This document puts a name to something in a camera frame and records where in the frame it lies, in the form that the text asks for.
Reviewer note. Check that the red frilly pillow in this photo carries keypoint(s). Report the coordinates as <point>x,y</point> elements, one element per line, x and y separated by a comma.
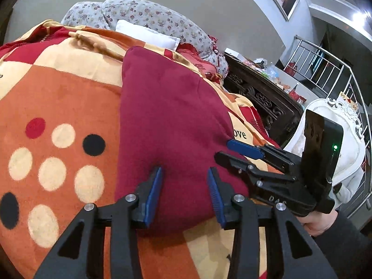
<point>197,58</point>

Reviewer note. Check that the person's right forearm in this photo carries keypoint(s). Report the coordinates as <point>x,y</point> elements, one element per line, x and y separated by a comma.
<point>345,247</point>

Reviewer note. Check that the metal stair railing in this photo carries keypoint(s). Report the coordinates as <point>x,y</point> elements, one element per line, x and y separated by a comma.
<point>328,69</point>

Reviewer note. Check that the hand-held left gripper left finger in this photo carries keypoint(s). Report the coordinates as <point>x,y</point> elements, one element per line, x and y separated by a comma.
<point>152,194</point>

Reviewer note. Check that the floral grey rolled quilt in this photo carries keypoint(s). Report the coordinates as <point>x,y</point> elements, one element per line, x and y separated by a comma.
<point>162,17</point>

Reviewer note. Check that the person's right hand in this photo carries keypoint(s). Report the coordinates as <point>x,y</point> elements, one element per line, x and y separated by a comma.
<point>318,222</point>

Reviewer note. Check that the floral grey pillow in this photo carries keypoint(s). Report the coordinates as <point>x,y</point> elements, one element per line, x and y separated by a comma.
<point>84,14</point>

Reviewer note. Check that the dark red garment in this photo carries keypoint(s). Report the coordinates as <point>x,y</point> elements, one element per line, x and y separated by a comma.
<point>174,122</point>

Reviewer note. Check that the red canister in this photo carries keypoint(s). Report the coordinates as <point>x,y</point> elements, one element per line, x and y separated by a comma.
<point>290,68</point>

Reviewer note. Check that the pile of bags and snacks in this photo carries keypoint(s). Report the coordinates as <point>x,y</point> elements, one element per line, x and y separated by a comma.
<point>273,72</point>

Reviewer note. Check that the white pillow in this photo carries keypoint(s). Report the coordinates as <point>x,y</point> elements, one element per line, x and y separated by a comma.
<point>145,33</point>

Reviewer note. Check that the white ornate chair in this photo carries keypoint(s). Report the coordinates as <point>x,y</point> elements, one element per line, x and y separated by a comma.
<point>348,162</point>

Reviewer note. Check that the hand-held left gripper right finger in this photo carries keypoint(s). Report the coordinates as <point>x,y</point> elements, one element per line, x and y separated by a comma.
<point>215,194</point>

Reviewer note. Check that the white flat box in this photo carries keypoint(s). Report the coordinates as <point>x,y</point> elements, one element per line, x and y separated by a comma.
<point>234,53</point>

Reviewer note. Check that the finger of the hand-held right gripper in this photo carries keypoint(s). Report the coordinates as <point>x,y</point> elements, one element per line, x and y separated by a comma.
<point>229,159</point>
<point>241,146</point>

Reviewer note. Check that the orange red patterned blanket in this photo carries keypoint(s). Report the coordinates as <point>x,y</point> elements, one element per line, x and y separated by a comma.
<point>72,93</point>

